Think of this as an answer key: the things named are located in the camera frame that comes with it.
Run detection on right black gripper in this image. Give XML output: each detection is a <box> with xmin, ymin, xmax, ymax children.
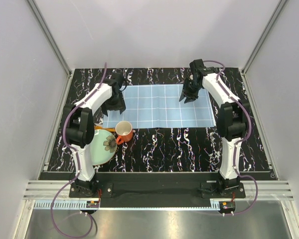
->
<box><xmin>179</xmin><ymin>78</ymin><xmax>201</xmax><ymax>104</ymax></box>

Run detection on blue checked placemat cloth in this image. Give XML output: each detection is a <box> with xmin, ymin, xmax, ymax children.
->
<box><xmin>103</xmin><ymin>84</ymin><xmax>216</xmax><ymax>129</ymax></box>

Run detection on green floral plate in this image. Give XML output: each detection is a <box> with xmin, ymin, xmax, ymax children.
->
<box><xmin>90</xmin><ymin>129</ymin><xmax>118</xmax><ymax>166</ymax></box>

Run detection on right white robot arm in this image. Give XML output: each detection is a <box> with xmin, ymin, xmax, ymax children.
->
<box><xmin>179</xmin><ymin>60</ymin><xmax>251</xmax><ymax>198</ymax></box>

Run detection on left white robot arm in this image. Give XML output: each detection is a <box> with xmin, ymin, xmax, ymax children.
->
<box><xmin>62</xmin><ymin>73</ymin><xmax>128</xmax><ymax>197</ymax></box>

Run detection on orange plastic fork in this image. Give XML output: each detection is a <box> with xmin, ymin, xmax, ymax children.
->
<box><xmin>94</xmin><ymin>125</ymin><xmax>115</xmax><ymax>132</ymax></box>

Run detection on orange mug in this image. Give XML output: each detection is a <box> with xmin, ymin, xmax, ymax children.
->
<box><xmin>115</xmin><ymin>121</ymin><xmax>134</xmax><ymax>145</ymax></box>

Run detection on left control board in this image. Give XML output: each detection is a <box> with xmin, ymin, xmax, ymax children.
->
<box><xmin>86</xmin><ymin>201</ymin><xmax>100</xmax><ymax>208</ymax></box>

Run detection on control board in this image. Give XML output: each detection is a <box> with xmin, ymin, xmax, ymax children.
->
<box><xmin>86</xmin><ymin>201</ymin><xmax>100</xmax><ymax>208</ymax></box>
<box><xmin>220</xmin><ymin>201</ymin><xmax>236</xmax><ymax>211</ymax></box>

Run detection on right control board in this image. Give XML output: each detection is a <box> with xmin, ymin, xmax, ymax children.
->
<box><xmin>220</xmin><ymin>201</ymin><xmax>236</xmax><ymax>211</ymax></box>

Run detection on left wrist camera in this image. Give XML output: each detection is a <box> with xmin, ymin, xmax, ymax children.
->
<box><xmin>111</xmin><ymin>73</ymin><xmax>128</xmax><ymax>92</ymax></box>

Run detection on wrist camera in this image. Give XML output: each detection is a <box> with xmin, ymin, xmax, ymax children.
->
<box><xmin>189</xmin><ymin>59</ymin><xmax>206</xmax><ymax>76</ymax></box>
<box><xmin>111</xmin><ymin>73</ymin><xmax>128</xmax><ymax>92</ymax></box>

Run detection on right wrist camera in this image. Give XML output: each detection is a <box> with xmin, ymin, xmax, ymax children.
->
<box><xmin>189</xmin><ymin>59</ymin><xmax>206</xmax><ymax>76</ymax></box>

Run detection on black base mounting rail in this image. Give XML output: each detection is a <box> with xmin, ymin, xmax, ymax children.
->
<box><xmin>69</xmin><ymin>171</ymin><xmax>245</xmax><ymax>209</ymax></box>

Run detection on front aluminium rail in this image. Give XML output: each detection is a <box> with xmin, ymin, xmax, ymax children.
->
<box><xmin>23</xmin><ymin>180</ymin><xmax>293</xmax><ymax>201</ymax></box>

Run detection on left aluminium frame post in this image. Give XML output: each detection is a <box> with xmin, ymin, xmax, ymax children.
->
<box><xmin>25</xmin><ymin>0</ymin><xmax>72</xmax><ymax>76</ymax></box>

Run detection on aluminium frame post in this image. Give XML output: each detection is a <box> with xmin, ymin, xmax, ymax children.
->
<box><xmin>241</xmin><ymin>0</ymin><xmax>289</xmax><ymax>74</ymax></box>
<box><xmin>25</xmin><ymin>0</ymin><xmax>72</xmax><ymax>76</ymax></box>

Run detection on right aluminium frame post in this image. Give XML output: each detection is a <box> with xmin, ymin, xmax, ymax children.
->
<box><xmin>241</xmin><ymin>0</ymin><xmax>289</xmax><ymax>74</ymax></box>

